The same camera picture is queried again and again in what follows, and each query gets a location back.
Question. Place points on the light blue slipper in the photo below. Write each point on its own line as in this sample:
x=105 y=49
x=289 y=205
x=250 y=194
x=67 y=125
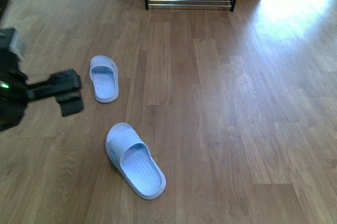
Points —
x=133 y=159
x=104 y=75

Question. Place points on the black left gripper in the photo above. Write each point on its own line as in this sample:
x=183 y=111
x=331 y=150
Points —
x=16 y=94

